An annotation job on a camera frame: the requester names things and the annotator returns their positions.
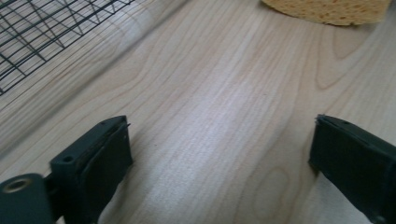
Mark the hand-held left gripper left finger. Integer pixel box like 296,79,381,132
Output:
49,115,134,224

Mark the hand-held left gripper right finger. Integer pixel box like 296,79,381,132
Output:
307,113,396,224

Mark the black wire basket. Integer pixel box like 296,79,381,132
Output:
0,0,135,97

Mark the yellow sponge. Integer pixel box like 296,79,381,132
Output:
260,0,393,27

